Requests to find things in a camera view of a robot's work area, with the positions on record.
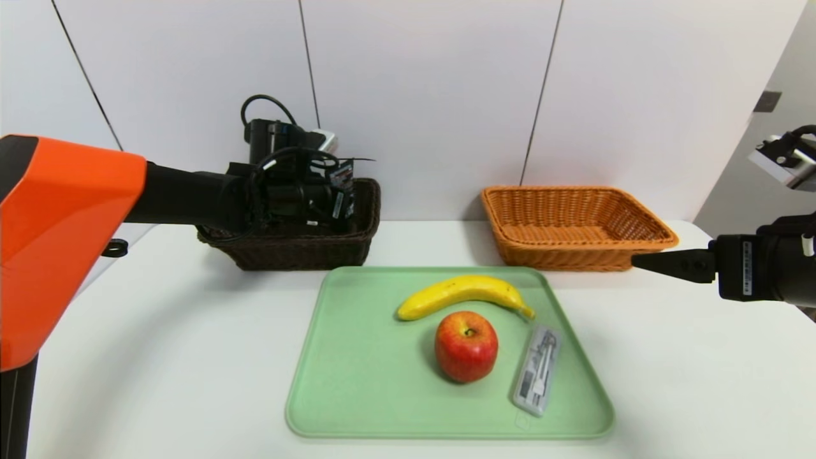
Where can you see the dark brown wicker basket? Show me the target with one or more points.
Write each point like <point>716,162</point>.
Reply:
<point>299,252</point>

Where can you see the yellow banana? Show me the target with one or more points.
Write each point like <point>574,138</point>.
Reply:
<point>459,290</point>

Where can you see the dark wall bracket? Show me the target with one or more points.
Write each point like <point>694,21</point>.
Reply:
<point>766,102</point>

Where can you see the orange wicker basket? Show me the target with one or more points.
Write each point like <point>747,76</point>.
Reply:
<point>574,255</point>

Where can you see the red apple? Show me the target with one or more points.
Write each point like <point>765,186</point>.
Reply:
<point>465,350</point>

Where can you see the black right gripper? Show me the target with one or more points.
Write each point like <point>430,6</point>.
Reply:
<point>739,268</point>

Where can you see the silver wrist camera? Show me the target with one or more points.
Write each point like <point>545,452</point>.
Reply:
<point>322,140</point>
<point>787,162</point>

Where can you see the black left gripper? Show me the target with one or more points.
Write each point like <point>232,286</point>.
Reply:
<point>343,189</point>

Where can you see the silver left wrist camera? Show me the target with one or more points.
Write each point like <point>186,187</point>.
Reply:
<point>322,140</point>

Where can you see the light green plastic tray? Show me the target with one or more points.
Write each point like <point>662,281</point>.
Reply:
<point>382,395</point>

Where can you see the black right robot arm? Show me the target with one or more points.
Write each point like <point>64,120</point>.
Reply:
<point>797,261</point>

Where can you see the clear plastic compass case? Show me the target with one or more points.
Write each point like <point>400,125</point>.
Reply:
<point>537,370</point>

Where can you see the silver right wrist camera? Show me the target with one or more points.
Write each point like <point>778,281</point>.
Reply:
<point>787,162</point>

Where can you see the black cosmetic tube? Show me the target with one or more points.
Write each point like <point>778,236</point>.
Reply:
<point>344,175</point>

